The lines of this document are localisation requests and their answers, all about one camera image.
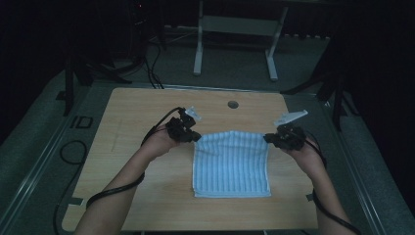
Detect dark equipment rack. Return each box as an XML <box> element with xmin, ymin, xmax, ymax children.
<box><xmin>128</xmin><ymin>0</ymin><xmax>165</xmax><ymax>67</ymax></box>

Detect blue striped towel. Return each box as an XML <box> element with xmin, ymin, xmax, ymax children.
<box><xmin>191</xmin><ymin>129</ymin><xmax>272</xmax><ymax>199</ymax></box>

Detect person's right hand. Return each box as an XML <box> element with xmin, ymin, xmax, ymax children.
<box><xmin>281</xmin><ymin>136</ymin><xmax>327</xmax><ymax>177</ymax></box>

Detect metal floor rail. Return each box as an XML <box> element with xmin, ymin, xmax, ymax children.
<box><xmin>107</xmin><ymin>81</ymin><xmax>322</xmax><ymax>96</ymax></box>
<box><xmin>0</xmin><ymin>85</ymin><xmax>96</xmax><ymax>229</ymax></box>
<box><xmin>317</xmin><ymin>97</ymin><xmax>390</xmax><ymax>235</ymax></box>

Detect black metal stand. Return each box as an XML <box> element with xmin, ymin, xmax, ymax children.
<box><xmin>55</xmin><ymin>53</ymin><xmax>133</xmax><ymax>117</ymax></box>
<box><xmin>280</xmin><ymin>62</ymin><xmax>361</xmax><ymax>132</ymax></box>

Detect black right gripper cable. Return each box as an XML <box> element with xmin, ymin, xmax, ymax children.
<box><xmin>302</xmin><ymin>130</ymin><xmax>362</xmax><ymax>235</ymax></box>

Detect person's left hand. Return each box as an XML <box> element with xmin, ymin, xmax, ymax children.
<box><xmin>140</xmin><ymin>127</ymin><xmax>180</xmax><ymax>162</ymax></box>

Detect black floor cables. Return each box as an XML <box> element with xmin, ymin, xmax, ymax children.
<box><xmin>143</xmin><ymin>42</ymin><xmax>165</xmax><ymax>90</ymax></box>

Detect black looped floor cable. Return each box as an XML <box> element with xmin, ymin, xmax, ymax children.
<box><xmin>59</xmin><ymin>139</ymin><xmax>89</xmax><ymax>165</ymax></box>

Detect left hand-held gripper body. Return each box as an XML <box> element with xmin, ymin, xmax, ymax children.
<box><xmin>164</xmin><ymin>106</ymin><xmax>203</xmax><ymax>144</ymax></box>

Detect white desk frame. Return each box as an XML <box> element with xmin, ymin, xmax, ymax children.
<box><xmin>193</xmin><ymin>0</ymin><xmax>290</xmax><ymax>82</ymax></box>

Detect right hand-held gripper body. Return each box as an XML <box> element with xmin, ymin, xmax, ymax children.
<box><xmin>272</xmin><ymin>109</ymin><xmax>309</xmax><ymax>152</ymax></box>

